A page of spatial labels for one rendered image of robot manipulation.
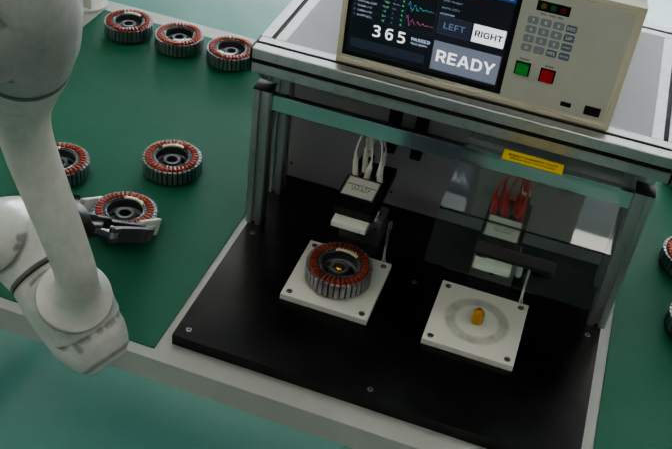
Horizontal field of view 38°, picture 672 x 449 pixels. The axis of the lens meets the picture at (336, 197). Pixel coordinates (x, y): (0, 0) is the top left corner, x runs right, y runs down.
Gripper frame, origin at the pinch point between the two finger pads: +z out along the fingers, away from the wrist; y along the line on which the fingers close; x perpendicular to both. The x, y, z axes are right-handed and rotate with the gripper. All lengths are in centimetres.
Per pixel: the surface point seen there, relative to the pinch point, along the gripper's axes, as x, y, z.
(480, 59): 44, 53, -5
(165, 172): 7.6, -0.2, 11.9
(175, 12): 33, -109, 209
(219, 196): 6.1, 9.9, 15.9
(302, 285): 0.0, 35.1, -0.6
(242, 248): 1.2, 21.6, 3.8
